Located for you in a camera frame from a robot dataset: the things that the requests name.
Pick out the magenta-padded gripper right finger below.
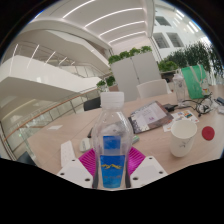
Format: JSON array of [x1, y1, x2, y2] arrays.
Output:
[[127, 146, 169, 189]]

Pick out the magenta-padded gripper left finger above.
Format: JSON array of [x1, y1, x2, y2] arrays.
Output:
[[57, 148, 98, 190]]

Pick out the clear blue-labelled water bottle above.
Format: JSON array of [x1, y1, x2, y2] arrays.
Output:
[[90, 91, 135, 190]]

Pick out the white paper-look mug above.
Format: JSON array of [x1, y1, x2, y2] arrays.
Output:
[[169, 119, 198, 158]]

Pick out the white paper sheet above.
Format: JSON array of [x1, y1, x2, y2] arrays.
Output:
[[46, 124, 64, 131]]

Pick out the brown clipboard with papers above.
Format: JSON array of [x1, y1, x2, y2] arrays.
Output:
[[128, 100, 174, 135]]

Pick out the colourful sticker card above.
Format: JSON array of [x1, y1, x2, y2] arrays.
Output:
[[162, 109, 200, 133]]

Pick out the black office chair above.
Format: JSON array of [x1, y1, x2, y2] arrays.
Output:
[[83, 96, 102, 112]]

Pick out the flat round red coaster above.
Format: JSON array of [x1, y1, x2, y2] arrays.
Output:
[[201, 125, 216, 142]]

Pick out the white office chair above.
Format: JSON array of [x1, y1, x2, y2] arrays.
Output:
[[136, 78, 173, 100]]

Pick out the clear shaker bottle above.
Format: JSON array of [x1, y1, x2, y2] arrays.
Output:
[[172, 72, 186, 104]]

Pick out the white cabinet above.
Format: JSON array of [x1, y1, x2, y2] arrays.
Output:
[[110, 51, 162, 103]]

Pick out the potted green plants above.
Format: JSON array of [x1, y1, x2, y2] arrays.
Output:
[[96, 75, 117, 88]]

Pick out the green tote bag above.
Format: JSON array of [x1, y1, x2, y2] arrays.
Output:
[[180, 64, 208, 100]]

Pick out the green plants atop cabinet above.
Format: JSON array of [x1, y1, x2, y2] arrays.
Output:
[[107, 45, 153, 65]]

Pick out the green hedge plant row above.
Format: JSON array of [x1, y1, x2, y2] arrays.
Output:
[[157, 41, 224, 81]]

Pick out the ceiling light strips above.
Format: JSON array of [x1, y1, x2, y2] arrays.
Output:
[[61, 0, 149, 44]]

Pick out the black cable bundle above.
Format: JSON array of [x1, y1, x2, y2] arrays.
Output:
[[181, 96, 214, 116]]

